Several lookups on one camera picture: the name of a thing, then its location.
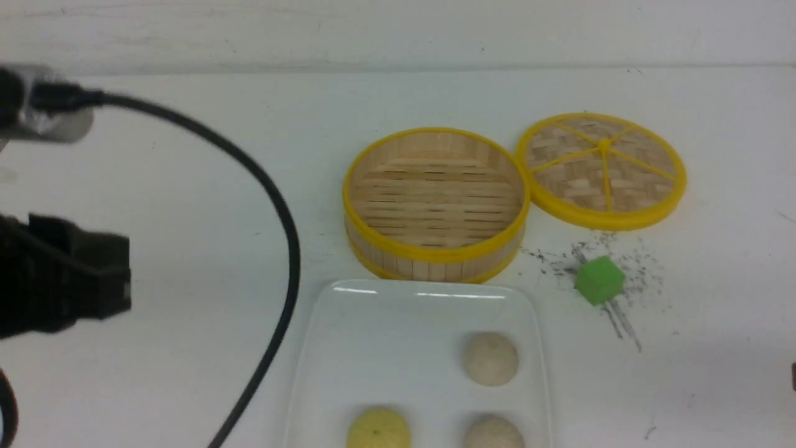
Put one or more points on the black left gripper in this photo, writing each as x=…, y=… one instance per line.
x=40, y=291

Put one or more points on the yellow-green steamed bun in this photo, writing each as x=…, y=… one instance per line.
x=379, y=426

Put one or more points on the white steamed bun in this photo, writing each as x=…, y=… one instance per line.
x=493, y=431
x=490, y=359

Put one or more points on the white steamed bun front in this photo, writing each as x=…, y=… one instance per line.
x=493, y=431

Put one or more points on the white rectangular plate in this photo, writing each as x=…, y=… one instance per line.
x=400, y=344

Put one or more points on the bamboo steamer basket yellow rim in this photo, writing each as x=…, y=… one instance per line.
x=435, y=204

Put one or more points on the green foam cube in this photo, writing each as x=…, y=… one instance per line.
x=599, y=281

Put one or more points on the bamboo steamer lid yellow rim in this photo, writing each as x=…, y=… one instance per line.
x=601, y=172

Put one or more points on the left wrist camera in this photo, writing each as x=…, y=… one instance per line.
x=20, y=121

